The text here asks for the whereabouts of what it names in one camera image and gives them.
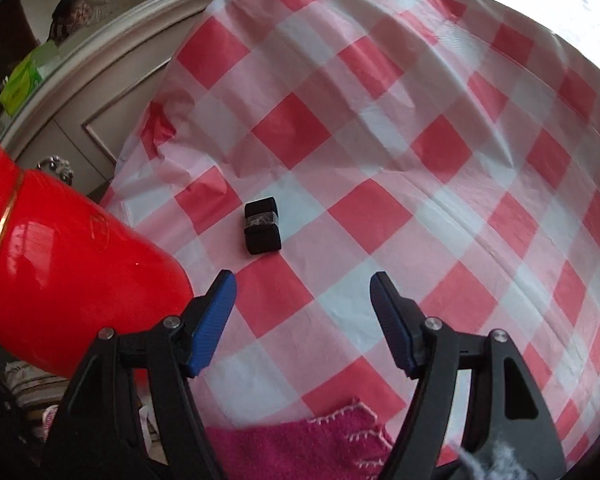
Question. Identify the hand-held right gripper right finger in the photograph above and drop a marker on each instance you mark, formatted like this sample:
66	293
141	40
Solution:
392	325

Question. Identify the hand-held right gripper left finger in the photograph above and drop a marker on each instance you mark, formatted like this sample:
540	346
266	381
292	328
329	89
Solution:
212	325

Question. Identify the magenta knit hat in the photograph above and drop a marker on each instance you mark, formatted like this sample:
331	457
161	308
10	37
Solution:
305	445

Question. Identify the small black block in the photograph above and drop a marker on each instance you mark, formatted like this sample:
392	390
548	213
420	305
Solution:
262	237

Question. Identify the red thermos jug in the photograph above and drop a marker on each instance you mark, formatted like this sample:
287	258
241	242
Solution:
80	270

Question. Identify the pink white checked tablecloth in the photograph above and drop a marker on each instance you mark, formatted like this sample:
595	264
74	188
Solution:
380	160

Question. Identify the striped plush cushion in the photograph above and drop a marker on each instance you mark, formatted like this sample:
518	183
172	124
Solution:
30	385

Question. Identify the crystal cabinet knob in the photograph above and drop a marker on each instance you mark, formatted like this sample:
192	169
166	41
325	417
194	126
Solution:
54	167

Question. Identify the cream ornate cabinet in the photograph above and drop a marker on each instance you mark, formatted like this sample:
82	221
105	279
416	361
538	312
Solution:
120	110

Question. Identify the green packet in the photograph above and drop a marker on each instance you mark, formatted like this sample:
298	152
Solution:
22	80

